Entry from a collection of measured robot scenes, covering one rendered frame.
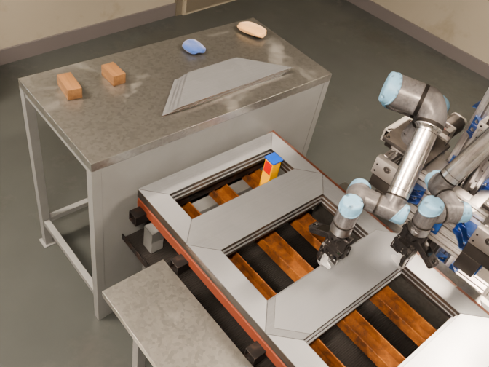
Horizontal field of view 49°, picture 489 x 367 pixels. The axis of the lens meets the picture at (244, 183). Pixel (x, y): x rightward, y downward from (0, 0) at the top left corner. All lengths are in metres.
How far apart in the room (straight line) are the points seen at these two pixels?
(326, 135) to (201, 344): 2.49
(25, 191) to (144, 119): 1.38
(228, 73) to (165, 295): 1.06
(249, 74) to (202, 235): 0.85
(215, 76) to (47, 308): 1.40
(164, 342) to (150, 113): 0.91
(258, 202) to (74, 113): 0.81
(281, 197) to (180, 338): 0.72
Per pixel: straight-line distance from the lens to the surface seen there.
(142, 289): 2.01
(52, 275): 3.00
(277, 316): 1.89
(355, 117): 4.37
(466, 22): 5.61
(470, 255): 2.44
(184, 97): 2.31
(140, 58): 2.57
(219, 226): 2.08
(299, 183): 2.33
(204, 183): 2.27
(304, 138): 2.91
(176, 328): 1.93
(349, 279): 2.06
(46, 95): 2.34
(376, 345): 2.16
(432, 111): 1.93
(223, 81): 2.44
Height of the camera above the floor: 2.42
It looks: 43 degrees down
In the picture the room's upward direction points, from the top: 13 degrees clockwise
